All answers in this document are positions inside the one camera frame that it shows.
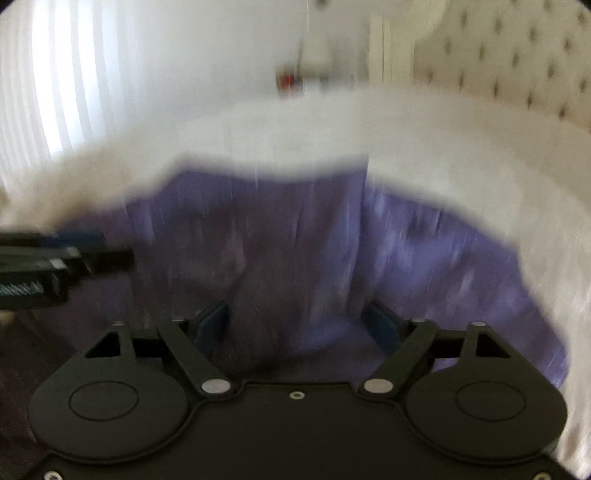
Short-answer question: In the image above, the purple patterned hooded jacket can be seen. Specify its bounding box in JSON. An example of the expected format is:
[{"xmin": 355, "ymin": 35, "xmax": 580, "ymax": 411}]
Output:
[{"xmin": 28, "ymin": 159, "xmax": 570, "ymax": 393}]

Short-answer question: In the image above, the white curtain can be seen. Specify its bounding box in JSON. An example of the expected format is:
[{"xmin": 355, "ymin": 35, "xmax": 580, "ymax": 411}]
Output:
[{"xmin": 0, "ymin": 4, "xmax": 153, "ymax": 185}]

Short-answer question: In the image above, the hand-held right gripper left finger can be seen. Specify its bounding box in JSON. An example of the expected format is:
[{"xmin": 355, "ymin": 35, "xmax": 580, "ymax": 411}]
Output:
[{"xmin": 83, "ymin": 300, "xmax": 234, "ymax": 398}]

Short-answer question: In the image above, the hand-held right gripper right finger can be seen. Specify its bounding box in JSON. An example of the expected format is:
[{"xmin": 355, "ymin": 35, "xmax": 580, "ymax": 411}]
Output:
[{"xmin": 358, "ymin": 300, "xmax": 511, "ymax": 398}]

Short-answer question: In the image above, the cream tufted headboard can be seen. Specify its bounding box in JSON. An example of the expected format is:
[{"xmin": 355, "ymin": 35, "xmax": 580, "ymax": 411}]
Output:
[{"xmin": 413, "ymin": 0, "xmax": 591, "ymax": 123}]

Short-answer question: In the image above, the bed with white bedspread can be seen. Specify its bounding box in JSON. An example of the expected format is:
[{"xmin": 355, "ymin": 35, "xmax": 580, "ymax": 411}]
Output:
[{"xmin": 0, "ymin": 85, "xmax": 591, "ymax": 472}]

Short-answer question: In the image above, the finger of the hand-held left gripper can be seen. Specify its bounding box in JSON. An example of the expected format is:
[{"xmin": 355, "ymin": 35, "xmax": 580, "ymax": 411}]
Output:
[
  {"xmin": 58, "ymin": 247, "xmax": 135, "ymax": 279},
  {"xmin": 44, "ymin": 232, "xmax": 108, "ymax": 250}
]

